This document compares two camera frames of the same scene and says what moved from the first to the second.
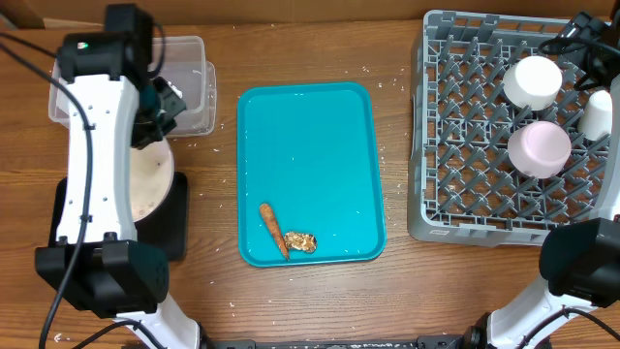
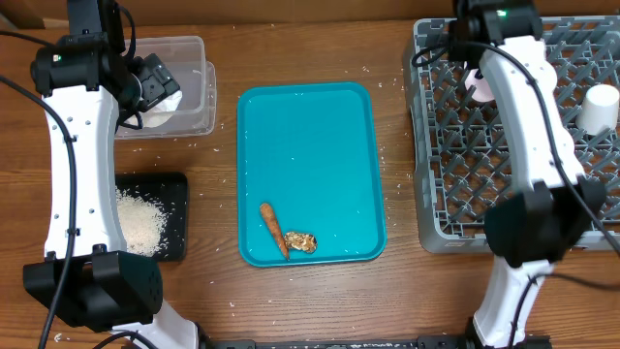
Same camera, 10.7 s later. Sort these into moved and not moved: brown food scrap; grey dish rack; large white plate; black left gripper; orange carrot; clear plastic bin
Moved: large white plate; black left gripper
Not moved: clear plastic bin; brown food scrap; grey dish rack; orange carrot
